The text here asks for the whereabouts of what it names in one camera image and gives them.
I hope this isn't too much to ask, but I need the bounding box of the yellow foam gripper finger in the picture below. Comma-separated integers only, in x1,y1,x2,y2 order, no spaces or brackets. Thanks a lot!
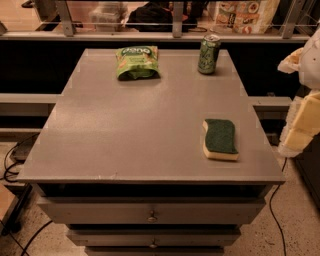
278,48,303,74
278,91,320,158

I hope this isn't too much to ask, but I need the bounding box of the green rice chip bag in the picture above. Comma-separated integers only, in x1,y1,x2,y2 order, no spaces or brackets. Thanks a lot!
115,46,159,80

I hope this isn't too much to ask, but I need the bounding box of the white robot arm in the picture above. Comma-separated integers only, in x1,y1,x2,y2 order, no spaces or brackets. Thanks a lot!
278,29,320,158

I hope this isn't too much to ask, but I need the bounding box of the printed snack bag background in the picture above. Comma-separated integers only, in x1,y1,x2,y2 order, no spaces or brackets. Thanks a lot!
211,0,280,34

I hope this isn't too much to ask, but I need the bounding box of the black bag background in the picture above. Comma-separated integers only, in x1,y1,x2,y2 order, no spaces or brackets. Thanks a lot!
126,1,203,32

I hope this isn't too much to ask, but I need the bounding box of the metal railing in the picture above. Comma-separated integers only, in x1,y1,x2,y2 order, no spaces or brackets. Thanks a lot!
0,0,319,42

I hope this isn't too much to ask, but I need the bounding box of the green soda can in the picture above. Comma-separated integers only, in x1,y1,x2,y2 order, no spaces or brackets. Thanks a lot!
198,34,221,74

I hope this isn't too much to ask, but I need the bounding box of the green yellow sponge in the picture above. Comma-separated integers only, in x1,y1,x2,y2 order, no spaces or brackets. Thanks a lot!
203,119,239,161

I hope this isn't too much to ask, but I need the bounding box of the top drawer metal knob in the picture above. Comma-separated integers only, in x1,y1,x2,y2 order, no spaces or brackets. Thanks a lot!
147,210,158,223

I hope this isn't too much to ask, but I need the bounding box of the drawer metal knob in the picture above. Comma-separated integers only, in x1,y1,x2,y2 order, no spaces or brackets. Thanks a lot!
147,210,158,223
149,238,158,249

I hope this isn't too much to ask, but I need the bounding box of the grey drawer cabinet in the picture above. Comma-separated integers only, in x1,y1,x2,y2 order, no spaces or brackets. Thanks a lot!
19,49,284,256

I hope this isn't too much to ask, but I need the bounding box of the lower drawer metal knob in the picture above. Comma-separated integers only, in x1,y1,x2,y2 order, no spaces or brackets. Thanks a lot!
149,238,158,249

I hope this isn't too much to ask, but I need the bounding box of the clear plastic container background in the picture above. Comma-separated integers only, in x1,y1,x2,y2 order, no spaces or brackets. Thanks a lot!
89,1,128,32

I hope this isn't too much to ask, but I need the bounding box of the black cables left floor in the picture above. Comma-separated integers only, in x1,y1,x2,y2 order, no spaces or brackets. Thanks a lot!
2,132,40,184

